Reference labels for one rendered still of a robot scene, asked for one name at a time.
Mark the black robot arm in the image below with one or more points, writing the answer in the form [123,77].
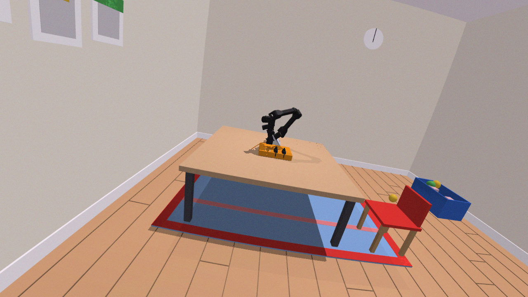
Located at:
[278,114]

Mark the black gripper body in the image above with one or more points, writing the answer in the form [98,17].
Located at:
[271,128]

